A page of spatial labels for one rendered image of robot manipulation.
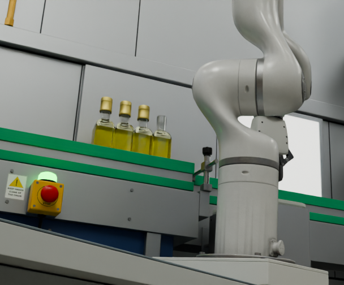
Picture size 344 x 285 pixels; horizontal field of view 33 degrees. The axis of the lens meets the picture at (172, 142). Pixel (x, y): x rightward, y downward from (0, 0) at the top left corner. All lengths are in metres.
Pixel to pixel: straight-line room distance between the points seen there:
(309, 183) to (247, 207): 1.01
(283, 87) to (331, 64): 1.24
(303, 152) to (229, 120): 1.00
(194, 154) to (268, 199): 0.81
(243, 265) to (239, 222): 0.12
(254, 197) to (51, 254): 0.56
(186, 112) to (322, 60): 0.68
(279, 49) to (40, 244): 0.73
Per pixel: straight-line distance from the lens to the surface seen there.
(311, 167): 2.13
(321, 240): 1.86
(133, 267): 0.73
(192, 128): 1.93
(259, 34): 1.24
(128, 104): 1.72
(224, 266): 1.03
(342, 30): 2.52
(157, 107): 1.91
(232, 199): 1.12
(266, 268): 0.99
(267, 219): 1.12
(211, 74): 1.20
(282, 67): 1.18
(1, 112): 1.80
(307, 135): 2.17
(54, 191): 1.33
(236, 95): 1.18
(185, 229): 1.53
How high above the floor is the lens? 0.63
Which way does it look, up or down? 20 degrees up
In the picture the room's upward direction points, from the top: 3 degrees clockwise
